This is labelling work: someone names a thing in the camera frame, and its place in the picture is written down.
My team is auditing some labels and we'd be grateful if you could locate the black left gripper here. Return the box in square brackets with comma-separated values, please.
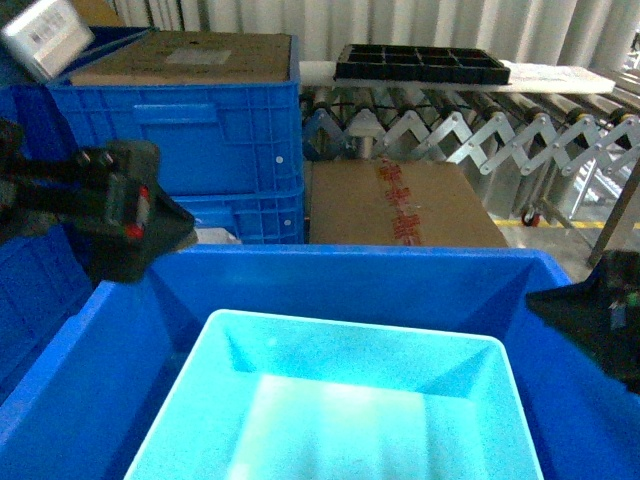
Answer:
[1, 119, 195, 283]

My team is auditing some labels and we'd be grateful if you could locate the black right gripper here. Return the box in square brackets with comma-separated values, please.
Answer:
[526, 250, 639, 393]

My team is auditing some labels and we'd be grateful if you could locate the teal plastic tray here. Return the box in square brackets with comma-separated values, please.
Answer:
[126, 310, 542, 479]

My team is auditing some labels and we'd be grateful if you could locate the blue crate far left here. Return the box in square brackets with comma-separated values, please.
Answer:
[1, 85, 93, 400]

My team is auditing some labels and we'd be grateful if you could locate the blue crate with cardboard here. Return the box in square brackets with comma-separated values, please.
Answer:
[48, 29, 303, 195]

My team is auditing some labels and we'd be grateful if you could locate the brown cardboard sheet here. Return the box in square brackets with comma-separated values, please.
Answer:
[70, 31, 292, 86]

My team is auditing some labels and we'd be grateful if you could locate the expandable roller conveyor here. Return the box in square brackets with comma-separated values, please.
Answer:
[300, 87, 639, 227]

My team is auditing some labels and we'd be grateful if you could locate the lower blue crate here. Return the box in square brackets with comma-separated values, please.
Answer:
[172, 187, 305, 244]

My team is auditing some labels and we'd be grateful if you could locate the white label card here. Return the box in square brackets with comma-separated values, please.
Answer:
[1, 1, 95, 82]

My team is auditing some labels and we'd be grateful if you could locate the large blue open crate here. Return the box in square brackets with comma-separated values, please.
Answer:
[1, 245, 639, 479]

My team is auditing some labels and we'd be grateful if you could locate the brown cardboard box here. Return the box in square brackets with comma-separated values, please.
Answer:
[308, 158, 507, 248]

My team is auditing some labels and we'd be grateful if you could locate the black compartment tray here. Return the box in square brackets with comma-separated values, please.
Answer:
[334, 44, 511, 86]

